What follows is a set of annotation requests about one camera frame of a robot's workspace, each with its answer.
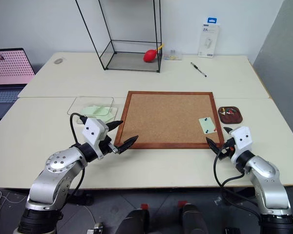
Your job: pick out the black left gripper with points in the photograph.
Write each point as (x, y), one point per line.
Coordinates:
(106, 144)

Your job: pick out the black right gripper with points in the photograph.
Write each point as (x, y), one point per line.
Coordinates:
(226, 151)

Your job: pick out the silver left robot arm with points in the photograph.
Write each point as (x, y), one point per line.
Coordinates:
(56, 175)

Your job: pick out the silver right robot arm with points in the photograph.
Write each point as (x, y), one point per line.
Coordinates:
(266, 178)

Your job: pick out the light green paper note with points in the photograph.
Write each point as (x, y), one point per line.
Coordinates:
(108, 118)
(92, 110)
(208, 125)

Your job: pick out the wood-framed cork board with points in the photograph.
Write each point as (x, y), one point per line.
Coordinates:
(166, 117)

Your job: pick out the brown tray of pushpins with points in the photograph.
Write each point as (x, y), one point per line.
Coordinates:
(230, 118)

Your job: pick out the clear plastic tray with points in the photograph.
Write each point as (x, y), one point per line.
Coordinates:
(75, 107)

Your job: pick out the black ballpoint pen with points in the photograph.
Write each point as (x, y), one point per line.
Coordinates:
(199, 70)

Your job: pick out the red rubber air blower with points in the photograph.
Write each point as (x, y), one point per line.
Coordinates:
(150, 55)

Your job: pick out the dark rounded shape red tab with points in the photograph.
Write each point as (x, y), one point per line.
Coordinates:
(193, 219)
(134, 221)

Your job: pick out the grey partition panel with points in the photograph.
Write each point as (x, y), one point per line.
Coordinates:
(280, 68)

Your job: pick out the small clear plastic box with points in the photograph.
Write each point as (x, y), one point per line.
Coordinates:
(173, 56)

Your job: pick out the grey round table grommet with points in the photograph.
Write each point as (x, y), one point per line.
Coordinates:
(59, 61)

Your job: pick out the white charger package box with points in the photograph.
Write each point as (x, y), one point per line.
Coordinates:
(208, 41)

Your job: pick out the grey laptop with pink screen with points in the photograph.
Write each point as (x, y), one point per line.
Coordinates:
(9, 65)

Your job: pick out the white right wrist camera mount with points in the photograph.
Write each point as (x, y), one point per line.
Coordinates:
(243, 140)

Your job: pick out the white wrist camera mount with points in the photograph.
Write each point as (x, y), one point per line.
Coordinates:
(243, 140)
(94, 131)

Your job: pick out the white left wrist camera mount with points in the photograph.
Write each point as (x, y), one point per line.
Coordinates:
(94, 131)

